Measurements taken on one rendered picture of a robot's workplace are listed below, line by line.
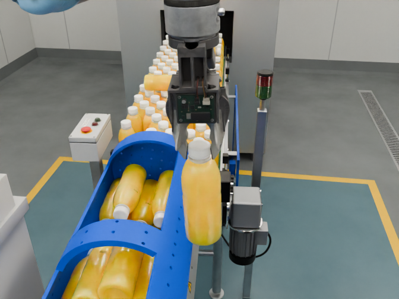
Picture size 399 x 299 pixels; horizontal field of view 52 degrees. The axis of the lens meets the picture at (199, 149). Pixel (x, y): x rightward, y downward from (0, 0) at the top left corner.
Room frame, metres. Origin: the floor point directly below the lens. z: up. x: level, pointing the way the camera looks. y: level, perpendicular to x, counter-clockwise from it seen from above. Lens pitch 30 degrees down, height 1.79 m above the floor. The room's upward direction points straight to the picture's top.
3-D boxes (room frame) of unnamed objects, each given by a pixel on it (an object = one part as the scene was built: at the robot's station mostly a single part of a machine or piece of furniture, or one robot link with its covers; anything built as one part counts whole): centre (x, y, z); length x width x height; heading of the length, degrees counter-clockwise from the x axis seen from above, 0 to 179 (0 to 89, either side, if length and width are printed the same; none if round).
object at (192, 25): (0.57, 0.01, 1.67); 0.08 x 0.08 x 0.05
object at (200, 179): (0.59, 0.00, 1.35); 0.07 x 0.07 x 0.19
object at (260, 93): (1.50, -0.25, 1.18); 0.06 x 0.06 x 0.05
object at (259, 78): (1.50, -0.25, 1.23); 0.06 x 0.06 x 0.04
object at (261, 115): (1.50, -0.25, 0.55); 0.04 x 0.04 x 1.10; 86
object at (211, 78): (0.56, 0.01, 1.58); 0.09 x 0.08 x 0.12; 177
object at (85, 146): (1.36, 0.41, 1.05); 0.20 x 0.10 x 0.10; 176
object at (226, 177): (1.17, -0.07, 0.95); 0.10 x 0.07 x 0.10; 86
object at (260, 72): (1.50, -0.25, 1.18); 0.06 x 0.06 x 0.16
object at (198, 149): (0.59, 0.00, 1.45); 0.04 x 0.04 x 0.02
